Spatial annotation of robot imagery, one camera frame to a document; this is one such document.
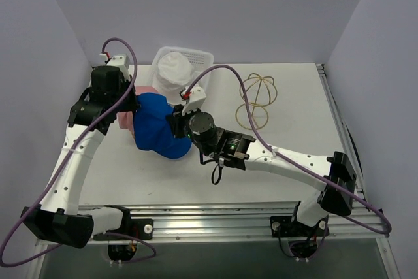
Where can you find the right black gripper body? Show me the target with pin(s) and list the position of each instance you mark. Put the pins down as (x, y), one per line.
(176, 119)

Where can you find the blue baseball cap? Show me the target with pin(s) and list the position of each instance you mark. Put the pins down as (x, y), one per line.
(152, 131)

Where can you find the pink baseball cap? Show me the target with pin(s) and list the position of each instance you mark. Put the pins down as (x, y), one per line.
(125, 119)

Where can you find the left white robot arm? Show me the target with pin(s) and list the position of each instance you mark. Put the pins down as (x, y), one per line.
(56, 216)

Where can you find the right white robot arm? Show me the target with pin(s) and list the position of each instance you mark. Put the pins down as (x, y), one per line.
(331, 177)

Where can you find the white bucket hat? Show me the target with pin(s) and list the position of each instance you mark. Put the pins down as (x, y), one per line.
(173, 73)

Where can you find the white plastic basket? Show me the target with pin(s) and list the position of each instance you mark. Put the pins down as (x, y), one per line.
(200, 60)

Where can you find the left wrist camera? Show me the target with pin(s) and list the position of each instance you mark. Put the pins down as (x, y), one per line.
(121, 61)

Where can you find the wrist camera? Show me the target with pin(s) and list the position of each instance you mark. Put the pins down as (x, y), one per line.
(193, 98)
(121, 61)

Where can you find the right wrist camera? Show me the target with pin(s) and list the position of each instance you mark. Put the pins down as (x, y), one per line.
(193, 98)

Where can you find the gold wire hat stand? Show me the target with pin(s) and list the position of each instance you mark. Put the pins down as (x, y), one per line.
(261, 92)

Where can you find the aluminium mounting rail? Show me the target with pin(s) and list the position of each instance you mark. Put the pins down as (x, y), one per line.
(205, 223)

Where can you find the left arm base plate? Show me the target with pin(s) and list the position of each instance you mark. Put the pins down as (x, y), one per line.
(141, 228)

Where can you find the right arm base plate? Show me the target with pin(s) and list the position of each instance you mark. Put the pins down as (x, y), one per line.
(287, 227)

